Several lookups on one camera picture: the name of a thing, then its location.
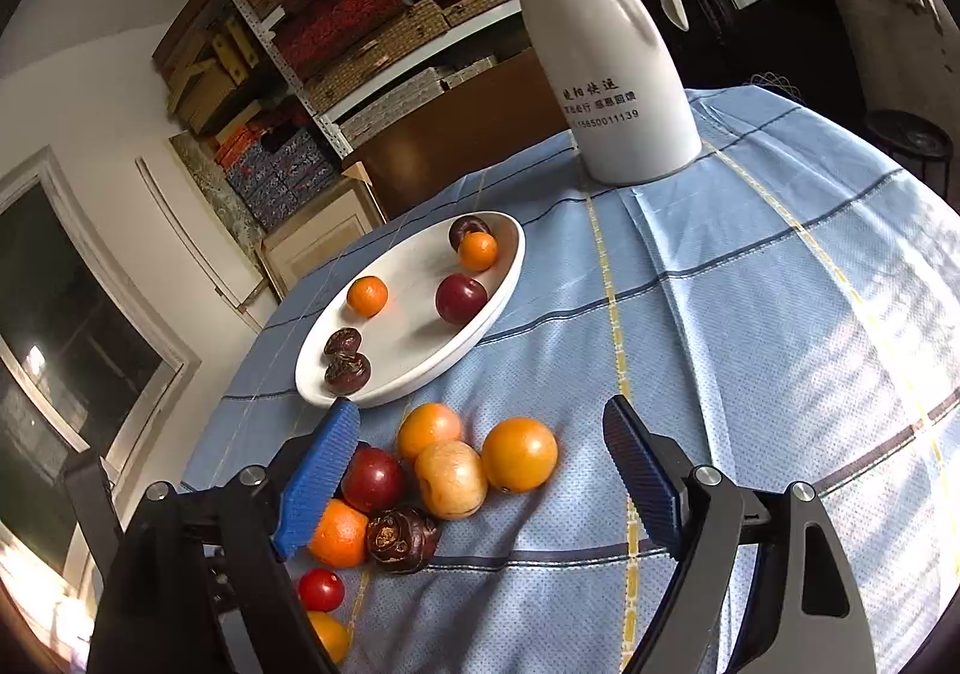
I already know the white ceramic bowl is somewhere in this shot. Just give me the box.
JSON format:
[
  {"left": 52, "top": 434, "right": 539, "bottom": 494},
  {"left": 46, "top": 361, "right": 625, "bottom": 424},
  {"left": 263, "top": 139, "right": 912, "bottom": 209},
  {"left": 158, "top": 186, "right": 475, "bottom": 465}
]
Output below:
[{"left": 295, "top": 210, "right": 526, "bottom": 409}]

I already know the shelf of stacked boxes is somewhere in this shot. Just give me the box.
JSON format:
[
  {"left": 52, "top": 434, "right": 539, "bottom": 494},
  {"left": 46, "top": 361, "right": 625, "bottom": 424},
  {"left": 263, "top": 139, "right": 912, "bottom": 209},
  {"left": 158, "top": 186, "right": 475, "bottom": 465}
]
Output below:
[{"left": 154, "top": 0, "right": 796, "bottom": 143}]

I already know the blue checked tablecloth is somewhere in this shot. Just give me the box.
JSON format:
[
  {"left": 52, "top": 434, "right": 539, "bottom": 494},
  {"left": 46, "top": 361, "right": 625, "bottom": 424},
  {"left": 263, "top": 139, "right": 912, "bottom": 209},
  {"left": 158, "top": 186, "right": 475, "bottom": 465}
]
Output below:
[{"left": 180, "top": 88, "right": 960, "bottom": 674}]

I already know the white moulding strip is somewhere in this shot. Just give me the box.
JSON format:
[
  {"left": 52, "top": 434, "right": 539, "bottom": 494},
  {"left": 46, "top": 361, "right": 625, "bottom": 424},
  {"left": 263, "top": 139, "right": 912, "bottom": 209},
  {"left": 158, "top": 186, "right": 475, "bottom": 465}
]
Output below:
[{"left": 135, "top": 155, "right": 263, "bottom": 334}]

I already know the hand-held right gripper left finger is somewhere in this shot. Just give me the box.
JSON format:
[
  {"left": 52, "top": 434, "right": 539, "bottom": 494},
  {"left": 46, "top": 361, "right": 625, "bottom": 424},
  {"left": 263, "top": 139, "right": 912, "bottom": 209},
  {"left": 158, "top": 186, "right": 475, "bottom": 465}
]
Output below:
[{"left": 86, "top": 396, "right": 362, "bottom": 674}]

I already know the stack of blue patterned boxes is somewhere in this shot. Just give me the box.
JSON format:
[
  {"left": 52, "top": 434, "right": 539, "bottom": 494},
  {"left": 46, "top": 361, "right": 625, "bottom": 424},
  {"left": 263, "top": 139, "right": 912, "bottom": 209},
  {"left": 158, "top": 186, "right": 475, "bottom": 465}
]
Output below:
[{"left": 225, "top": 127, "right": 338, "bottom": 233}]

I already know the tan round fruit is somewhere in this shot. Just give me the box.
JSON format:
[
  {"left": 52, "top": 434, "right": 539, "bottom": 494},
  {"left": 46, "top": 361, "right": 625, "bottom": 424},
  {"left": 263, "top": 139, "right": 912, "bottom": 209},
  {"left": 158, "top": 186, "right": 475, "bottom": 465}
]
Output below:
[{"left": 414, "top": 441, "right": 488, "bottom": 520}]

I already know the black round stool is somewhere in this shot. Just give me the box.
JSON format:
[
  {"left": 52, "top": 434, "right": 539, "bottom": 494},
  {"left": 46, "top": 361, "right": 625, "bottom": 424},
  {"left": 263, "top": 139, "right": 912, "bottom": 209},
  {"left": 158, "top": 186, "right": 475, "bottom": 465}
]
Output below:
[{"left": 862, "top": 109, "right": 957, "bottom": 188}]

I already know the white metal shelf rack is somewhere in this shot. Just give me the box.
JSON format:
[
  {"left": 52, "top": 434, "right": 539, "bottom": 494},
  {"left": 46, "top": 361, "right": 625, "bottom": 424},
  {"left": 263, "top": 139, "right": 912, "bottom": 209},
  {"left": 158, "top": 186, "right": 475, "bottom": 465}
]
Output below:
[{"left": 214, "top": 0, "right": 815, "bottom": 158}]

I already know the small orange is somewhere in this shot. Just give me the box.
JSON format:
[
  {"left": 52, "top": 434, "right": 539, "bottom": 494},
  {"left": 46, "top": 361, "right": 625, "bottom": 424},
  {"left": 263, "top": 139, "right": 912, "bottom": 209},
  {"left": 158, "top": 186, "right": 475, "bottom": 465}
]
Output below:
[
  {"left": 457, "top": 231, "right": 500, "bottom": 272},
  {"left": 346, "top": 276, "right": 389, "bottom": 317},
  {"left": 307, "top": 498, "right": 370, "bottom": 568},
  {"left": 307, "top": 611, "right": 352, "bottom": 666},
  {"left": 396, "top": 402, "right": 463, "bottom": 463}
]

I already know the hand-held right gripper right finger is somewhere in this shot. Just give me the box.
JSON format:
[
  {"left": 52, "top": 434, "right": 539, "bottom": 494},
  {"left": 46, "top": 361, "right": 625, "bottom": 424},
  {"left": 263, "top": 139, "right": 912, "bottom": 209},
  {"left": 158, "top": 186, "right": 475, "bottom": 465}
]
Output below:
[{"left": 602, "top": 394, "right": 878, "bottom": 674}]

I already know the red patterned box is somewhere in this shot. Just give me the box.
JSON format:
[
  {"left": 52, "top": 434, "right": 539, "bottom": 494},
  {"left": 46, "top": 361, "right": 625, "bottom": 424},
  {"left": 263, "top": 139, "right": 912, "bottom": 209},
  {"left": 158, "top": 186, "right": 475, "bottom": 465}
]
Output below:
[{"left": 271, "top": 0, "right": 410, "bottom": 79}]

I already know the brown wooden board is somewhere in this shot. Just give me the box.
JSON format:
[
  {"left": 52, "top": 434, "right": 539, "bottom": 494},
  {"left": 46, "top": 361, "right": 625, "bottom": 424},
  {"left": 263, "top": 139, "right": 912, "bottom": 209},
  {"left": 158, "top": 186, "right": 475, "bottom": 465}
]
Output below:
[{"left": 341, "top": 48, "right": 575, "bottom": 221}]

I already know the white framed window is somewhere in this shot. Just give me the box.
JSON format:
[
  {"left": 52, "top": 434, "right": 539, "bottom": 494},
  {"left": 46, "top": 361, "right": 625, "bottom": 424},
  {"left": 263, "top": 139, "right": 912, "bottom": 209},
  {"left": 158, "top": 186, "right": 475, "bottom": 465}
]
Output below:
[{"left": 0, "top": 145, "right": 203, "bottom": 600}]

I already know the red cherry tomato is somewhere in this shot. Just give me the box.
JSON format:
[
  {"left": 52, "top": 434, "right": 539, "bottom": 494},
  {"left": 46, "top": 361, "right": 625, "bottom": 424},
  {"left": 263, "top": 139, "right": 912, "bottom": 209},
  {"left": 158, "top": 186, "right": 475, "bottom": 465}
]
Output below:
[{"left": 298, "top": 568, "right": 346, "bottom": 613}]

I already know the orange patterned box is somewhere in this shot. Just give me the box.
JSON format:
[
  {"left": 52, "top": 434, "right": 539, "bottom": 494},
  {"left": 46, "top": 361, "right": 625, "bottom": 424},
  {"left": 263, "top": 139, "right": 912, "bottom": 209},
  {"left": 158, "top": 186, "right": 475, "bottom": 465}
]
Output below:
[{"left": 214, "top": 119, "right": 271, "bottom": 167}]

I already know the large orange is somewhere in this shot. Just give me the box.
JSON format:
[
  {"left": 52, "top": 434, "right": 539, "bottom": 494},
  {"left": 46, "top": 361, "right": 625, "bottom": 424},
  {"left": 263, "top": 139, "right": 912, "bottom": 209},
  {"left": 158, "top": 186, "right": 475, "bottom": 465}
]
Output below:
[{"left": 481, "top": 417, "right": 560, "bottom": 494}]

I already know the light wooden framed panel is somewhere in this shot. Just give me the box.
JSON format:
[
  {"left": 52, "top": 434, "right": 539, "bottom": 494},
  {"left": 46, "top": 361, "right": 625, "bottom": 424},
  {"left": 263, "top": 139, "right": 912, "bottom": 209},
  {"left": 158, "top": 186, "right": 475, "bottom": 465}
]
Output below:
[{"left": 255, "top": 177, "right": 387, "bottom": 300}]

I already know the marble patterned panel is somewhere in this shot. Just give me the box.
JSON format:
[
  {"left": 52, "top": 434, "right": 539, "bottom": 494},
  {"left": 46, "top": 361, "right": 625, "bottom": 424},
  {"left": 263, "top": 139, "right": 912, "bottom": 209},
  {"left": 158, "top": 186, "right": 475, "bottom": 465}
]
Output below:
[{"left": 169, "top": 130, "right": 271, "bottom": 270}]

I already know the white thermos jug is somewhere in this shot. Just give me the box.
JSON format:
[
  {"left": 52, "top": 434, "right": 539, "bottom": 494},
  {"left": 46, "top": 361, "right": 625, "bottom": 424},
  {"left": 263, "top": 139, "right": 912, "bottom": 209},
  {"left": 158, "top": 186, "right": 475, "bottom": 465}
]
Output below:
[{"left": 499, "top": 0, "right": 702, "bottom": 186}]

